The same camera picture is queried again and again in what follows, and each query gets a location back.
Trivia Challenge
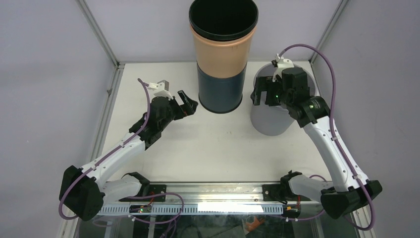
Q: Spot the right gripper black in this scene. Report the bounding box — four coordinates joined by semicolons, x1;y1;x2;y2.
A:
250;76;293;108

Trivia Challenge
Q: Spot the grey plastic bucket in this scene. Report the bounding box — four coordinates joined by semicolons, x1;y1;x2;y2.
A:
250;64;319;136

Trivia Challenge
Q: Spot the black ribbed plastic bucket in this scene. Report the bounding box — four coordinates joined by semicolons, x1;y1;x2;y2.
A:
189;0;259;42

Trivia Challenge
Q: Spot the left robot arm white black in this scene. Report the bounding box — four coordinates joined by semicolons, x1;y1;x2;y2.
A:
58;90;198;221

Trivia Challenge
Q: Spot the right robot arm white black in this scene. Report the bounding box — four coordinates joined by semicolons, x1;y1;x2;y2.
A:
251;67;383;219

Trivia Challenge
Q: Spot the dark blue plastic bucket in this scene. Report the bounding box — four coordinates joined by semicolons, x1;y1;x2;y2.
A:
197;66;247;114

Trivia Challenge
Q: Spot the orange plastic bucket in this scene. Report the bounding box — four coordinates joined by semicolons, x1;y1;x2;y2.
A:
190;26;256;78

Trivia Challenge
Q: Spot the orange object below table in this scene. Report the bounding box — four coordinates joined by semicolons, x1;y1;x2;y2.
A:
244;216;265;232

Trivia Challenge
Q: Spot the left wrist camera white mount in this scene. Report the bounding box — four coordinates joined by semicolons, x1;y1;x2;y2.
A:
147;80;173;100

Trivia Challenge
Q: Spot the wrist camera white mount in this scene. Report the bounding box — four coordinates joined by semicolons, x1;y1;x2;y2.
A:
272;54;295;82
147;80;173;100

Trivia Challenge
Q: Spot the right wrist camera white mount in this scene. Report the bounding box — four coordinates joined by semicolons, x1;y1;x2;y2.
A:
272;54;295;82

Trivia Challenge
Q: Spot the left aluminium frame post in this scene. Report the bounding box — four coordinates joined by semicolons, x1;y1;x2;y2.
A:
75;0;119;68

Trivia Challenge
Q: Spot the aluminium frame post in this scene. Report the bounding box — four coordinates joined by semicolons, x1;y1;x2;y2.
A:
316;0;350;51
75;0;119;68

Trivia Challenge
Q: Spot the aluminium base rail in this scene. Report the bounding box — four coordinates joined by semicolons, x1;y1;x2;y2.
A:
69;181;365;206

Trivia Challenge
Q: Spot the white slotted cable duct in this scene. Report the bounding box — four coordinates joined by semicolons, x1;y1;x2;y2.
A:
98;202;283;216

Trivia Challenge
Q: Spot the right aluminium frame post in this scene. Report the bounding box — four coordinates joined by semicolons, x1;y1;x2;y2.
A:
316;0;350;51

